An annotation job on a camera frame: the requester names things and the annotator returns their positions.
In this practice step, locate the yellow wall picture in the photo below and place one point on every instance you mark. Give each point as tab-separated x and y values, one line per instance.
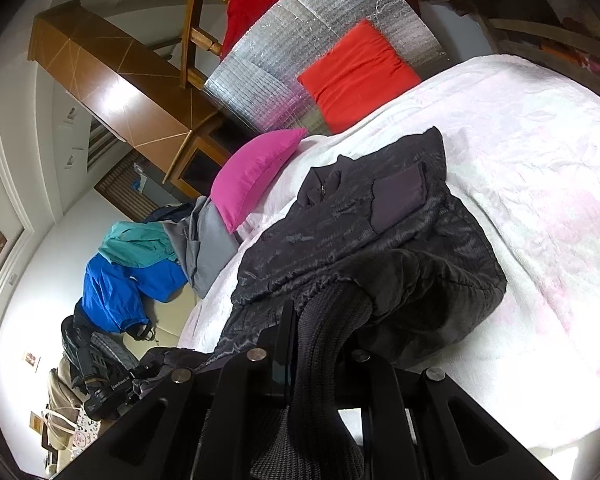
36	422

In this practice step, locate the silver foil mat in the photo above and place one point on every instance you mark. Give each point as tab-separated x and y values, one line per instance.
280	60

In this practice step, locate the wooden bed headboard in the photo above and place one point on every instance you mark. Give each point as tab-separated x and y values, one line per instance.
200	25

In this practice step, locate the teal jacket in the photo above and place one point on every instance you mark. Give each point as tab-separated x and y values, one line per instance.
140	245

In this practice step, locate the small wall picture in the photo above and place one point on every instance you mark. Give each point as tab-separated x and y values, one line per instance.
30	358

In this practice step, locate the brown slatted blind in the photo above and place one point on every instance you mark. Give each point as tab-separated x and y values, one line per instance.
125	190

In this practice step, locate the black quilted jacket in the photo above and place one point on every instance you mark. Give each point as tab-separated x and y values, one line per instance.
380	240

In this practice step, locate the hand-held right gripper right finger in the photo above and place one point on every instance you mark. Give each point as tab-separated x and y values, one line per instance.
380	400

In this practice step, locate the beige bag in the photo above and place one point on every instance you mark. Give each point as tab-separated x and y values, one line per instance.
60	400

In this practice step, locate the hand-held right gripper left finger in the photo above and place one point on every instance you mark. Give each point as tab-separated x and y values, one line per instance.
286	355

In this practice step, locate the wooden cabinet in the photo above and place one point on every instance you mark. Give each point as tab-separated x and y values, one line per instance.
115	85

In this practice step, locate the red pillow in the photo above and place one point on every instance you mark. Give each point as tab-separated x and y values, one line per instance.
360	72

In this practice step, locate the wooden shelf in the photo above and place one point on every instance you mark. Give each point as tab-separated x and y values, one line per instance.
530	5

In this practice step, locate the blue jacket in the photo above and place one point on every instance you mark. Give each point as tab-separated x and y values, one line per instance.
115	290

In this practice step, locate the pink pillow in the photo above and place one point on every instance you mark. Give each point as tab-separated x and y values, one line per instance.
257	175

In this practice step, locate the grey garment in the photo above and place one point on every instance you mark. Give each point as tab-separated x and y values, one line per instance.
210	245

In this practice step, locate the white printed tote bag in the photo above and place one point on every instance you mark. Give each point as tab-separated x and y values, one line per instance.
82	435

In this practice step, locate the white bed blanket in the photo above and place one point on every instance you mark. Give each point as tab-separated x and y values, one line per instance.
530	185

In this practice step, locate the dark navy garment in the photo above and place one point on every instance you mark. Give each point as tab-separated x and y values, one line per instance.
167	212

